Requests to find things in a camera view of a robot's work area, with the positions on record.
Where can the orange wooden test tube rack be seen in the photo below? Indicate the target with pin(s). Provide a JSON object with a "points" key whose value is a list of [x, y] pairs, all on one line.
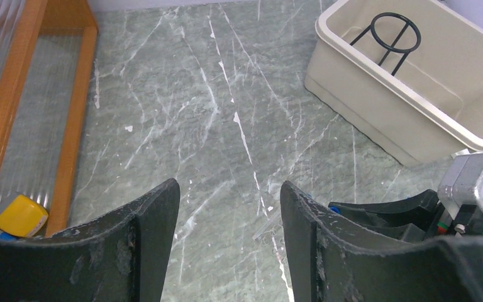
{"points": [[47, 53]]}

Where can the blue plastic box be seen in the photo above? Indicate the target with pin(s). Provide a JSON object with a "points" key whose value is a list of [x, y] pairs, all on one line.
{"points": [[6, 237]]}

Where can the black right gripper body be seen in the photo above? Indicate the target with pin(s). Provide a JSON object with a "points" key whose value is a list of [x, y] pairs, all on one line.
{"points": [[454, 221]]}

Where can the yellow plastic box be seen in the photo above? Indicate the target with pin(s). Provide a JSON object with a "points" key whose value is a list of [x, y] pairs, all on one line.
{"points": [[20, 216]]}

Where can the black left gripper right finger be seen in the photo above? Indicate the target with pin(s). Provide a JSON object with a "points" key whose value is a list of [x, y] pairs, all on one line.
{"points": [[331, 258]]}

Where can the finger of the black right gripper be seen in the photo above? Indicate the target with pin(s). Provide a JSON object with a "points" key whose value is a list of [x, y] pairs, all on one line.
{"points": [[388, 214]]}

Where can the clear plastic well plate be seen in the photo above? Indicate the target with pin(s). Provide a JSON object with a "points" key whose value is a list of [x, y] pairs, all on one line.
{"points": [[265, 234]]}

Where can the beige plastic bin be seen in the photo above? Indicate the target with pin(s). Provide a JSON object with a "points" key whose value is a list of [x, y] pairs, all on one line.
{"points": [[407, 74]]}

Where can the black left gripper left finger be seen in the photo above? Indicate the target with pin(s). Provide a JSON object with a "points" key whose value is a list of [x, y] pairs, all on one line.
{"points": [[120, 256]]}

